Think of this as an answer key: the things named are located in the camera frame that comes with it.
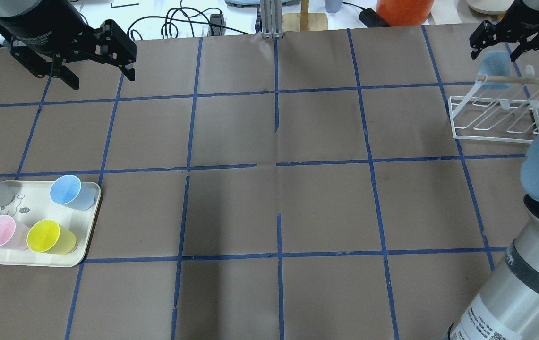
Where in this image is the wooden mug tree stand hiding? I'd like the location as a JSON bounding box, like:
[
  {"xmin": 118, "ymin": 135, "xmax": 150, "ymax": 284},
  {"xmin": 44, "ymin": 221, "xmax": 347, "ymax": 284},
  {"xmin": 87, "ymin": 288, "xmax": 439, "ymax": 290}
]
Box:
[{"xmin": 282, "ymin": 0, "xmax": 328, "ymax": 32}]

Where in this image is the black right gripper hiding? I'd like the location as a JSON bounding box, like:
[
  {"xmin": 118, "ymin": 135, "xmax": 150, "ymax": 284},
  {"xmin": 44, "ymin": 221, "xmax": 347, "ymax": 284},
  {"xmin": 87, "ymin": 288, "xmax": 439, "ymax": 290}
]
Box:
[{"xmin": 469, "ymin": 2, "xmax": 539, "ymax": 62}]

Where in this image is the yellow plastic cup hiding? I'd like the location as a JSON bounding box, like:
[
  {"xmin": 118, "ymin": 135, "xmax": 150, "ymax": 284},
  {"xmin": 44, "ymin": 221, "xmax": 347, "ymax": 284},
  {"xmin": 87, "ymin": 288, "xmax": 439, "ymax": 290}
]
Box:
[{"xmin": 26, "ymin": 219, "xmax": 78, "ymax": 255}]

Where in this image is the pink plastic cup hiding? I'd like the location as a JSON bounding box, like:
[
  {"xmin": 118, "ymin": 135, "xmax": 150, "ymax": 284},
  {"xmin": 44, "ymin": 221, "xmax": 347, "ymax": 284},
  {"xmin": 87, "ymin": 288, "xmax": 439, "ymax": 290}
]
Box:
[{"xmin": 0, "ymin": 215, "xmax": 30, "ymax": 250}]

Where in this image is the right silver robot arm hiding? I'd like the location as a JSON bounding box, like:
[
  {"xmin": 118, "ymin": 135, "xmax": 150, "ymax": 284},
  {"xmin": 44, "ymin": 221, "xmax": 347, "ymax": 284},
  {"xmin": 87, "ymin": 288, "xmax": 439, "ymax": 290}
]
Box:
[{"xmin": 65, "ymin": 25, "xmax": 539, "ymax": 340}]

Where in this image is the orange bucket with lid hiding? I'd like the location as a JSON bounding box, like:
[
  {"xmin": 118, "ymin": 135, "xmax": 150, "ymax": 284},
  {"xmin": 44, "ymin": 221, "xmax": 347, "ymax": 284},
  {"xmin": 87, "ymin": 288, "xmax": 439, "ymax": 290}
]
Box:
[{"xmin": 376, "ymin": 0, "xmax": 435, "ymax": 26}]

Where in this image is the aluminium frame post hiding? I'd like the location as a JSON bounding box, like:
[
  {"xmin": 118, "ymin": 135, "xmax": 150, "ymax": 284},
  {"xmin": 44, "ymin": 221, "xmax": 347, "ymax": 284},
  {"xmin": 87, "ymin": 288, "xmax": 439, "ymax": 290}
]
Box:
[{"xmin": 260, "ymin": 0, "xmax": 283, "ymax": 39}]

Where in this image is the cream plastic tray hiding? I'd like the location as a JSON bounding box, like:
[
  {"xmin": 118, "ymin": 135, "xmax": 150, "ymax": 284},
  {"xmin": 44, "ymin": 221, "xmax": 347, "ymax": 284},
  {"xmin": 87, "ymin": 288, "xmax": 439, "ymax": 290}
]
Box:
[{"xmin": 0, "ymin": 180, "xmax": 102, "ymax": 267}]

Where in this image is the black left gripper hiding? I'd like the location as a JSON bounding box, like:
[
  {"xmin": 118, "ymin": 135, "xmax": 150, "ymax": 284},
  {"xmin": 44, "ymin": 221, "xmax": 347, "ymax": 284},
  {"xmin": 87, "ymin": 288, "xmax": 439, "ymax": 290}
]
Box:
[{"xmin": 9, "ymin": 20, "xmax": 137, "ymax": 90}]

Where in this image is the light blue plastic cup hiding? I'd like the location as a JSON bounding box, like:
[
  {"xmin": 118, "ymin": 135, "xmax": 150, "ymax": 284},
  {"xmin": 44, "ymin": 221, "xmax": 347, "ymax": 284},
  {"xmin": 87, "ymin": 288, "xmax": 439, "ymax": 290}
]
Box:
[{"xmin": 478, "ymin": 51, "xmax": 511, "ymax": 91}]

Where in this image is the small blue mug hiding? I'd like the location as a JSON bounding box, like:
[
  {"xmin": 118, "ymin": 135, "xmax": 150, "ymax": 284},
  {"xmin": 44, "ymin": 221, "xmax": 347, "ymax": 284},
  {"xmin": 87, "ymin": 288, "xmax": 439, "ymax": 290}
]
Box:
[{"xmin": 324, "ymin": 0, "xmax": 343, "ymax": 14}]

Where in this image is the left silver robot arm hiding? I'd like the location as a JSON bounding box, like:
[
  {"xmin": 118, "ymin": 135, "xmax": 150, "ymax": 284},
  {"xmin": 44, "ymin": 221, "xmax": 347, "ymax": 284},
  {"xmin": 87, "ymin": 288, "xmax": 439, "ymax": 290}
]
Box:
[{"xmin": 0, "ymin": 0, "xmax": 137, "ymax": 90}]

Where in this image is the black power adapter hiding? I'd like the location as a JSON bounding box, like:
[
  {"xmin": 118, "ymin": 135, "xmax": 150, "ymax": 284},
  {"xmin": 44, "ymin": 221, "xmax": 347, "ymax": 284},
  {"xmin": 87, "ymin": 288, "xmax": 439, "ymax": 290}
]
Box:
[{"xmin": 359, "ymin": 8, "xmax": 390, "ymax": 28}]

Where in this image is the white wire cup rack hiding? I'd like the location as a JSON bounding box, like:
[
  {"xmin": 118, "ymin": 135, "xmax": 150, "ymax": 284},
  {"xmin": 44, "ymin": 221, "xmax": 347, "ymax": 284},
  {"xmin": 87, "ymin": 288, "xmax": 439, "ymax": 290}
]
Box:
[{"xmin": 448, "ymin": 65, "xmax": 539, "ymax": 144}]

